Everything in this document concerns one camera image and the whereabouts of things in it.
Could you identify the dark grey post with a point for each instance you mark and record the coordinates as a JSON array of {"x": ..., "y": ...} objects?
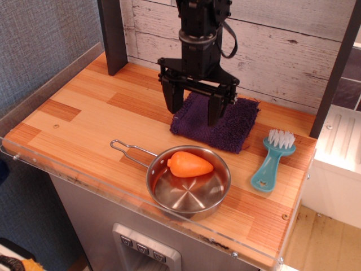
[
  {"x": 113, "y": 35},
  {"x": 337, "y": 71}
]

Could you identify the purple terry cloth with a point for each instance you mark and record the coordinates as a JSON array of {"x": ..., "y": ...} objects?
[{"x": 229, "y": 133}]

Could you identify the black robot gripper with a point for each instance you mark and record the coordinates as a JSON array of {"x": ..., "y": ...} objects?
[{"x": 199, "y": 70}]

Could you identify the clear acrylic left guard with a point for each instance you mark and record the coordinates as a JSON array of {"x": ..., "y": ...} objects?
[{"x": 42, "y": 94}]

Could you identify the small steel saucepan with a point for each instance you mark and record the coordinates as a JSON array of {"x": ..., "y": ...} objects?
[{"x": 195, "y": 197}]

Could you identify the dark grey right post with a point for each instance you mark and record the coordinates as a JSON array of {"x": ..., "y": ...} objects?
[{"x": 337, "y": 71}]

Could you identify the teal dish brush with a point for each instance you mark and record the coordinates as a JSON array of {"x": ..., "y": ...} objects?
[{"x": 278, "y": 143}]

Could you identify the orange plastic carrot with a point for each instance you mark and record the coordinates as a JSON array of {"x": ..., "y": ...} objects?
[{"x": 185, "y": 165}]

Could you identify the orange and black floor object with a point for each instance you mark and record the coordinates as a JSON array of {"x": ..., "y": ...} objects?
[{"x": 14, "y": 264}]

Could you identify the white toy sink unit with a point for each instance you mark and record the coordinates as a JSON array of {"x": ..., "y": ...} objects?
[{"x": 332, "y": 187}]

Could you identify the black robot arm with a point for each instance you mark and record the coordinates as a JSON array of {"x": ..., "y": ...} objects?
[{"x": 204, "y": 18}]

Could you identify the dark grey left post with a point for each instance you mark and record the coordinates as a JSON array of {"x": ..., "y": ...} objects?
[{"x": 113, "y": 35}]

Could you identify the clear acrylic front guard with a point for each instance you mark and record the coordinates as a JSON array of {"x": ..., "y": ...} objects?
[{"x": 120, "y": 195}]

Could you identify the clear acrylic guard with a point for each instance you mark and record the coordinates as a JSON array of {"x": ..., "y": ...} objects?
[
  {"x": 42, "y": 94},
  {"x": 120, "y": 195}
]

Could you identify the silver cabinet button panel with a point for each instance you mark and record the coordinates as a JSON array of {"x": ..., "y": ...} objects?
[{"x": 140, "y": 252}]

